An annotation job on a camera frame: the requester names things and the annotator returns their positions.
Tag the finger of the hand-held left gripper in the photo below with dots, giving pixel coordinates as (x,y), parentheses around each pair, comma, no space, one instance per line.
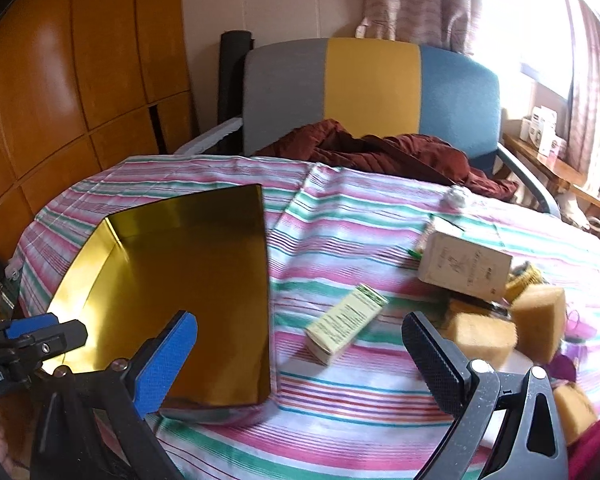
(30,327)
(65,341)

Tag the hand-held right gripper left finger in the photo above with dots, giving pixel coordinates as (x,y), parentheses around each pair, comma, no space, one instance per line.
(170,360)

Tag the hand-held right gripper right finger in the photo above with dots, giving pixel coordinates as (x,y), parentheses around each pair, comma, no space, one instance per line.
(430,360)

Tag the yellow sponge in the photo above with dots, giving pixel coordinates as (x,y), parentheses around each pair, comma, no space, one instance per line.
(540,320)
(480,340)
(572,410)

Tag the green and white carton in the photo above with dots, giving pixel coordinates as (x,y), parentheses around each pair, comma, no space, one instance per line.
(342,322)

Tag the large white carton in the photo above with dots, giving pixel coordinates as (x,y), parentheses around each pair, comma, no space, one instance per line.
(460,265)

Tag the gold lined gift box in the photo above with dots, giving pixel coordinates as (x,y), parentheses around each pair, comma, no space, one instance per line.
(180,260)

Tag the yellow knit sock ball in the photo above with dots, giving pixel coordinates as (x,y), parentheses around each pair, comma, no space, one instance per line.
(522,280)

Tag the purple packet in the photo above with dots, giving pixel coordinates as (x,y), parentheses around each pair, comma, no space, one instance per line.
(562,365)

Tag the white plastic ball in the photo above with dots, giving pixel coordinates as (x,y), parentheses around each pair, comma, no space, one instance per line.
(456,197)

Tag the striped tablecloth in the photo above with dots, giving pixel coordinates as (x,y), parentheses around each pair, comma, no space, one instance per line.
(355,410)

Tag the person's red clothing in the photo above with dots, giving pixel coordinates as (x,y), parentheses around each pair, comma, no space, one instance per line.
(597,452)

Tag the maroon jacket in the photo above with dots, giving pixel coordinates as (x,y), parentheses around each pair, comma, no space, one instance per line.
(405,155)

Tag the wooden side table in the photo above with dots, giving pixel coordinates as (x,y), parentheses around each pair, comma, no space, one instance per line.
(545,160)

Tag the wooden cabinet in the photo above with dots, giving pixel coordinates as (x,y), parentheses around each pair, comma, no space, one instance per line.
(55,85)

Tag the small pink box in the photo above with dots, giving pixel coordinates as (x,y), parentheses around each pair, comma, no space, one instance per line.
(559,147)

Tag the small white box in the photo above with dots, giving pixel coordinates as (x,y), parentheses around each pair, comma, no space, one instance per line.
(529,129)

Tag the tall white box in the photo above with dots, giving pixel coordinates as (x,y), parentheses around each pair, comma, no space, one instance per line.
(545,127)

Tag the grey yellow blue chair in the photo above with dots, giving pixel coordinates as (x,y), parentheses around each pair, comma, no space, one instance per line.
(370,80)

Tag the black rolled mat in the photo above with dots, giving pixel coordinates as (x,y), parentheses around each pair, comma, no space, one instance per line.
(230,75)

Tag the patterned beige curtain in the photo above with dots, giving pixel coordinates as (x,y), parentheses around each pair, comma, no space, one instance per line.
(420,0)
(595,85)

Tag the window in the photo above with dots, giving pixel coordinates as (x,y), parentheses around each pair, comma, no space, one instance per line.
(525,20)

